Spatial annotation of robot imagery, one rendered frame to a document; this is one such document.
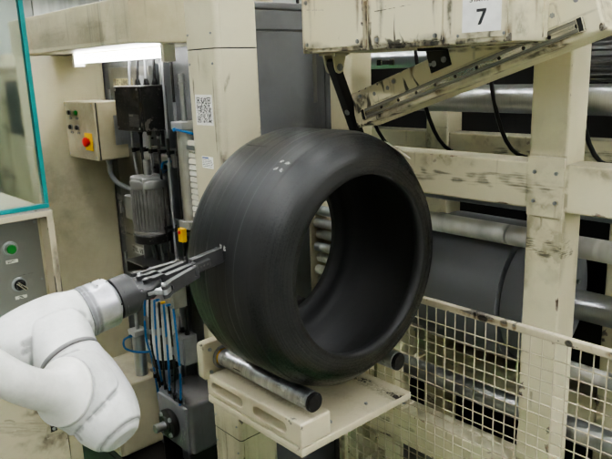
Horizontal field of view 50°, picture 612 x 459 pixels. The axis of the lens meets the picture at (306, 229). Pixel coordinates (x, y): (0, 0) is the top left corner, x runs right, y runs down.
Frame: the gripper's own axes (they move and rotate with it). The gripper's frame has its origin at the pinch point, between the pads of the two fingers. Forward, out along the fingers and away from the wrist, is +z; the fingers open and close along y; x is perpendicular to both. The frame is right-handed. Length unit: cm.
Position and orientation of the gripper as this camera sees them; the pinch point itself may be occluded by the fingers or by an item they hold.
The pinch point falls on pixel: (206, 260)
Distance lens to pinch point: 131.0
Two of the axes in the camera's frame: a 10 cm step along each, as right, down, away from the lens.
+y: -6.7, -1.5, 7.3
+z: 7.3, -3.2, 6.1
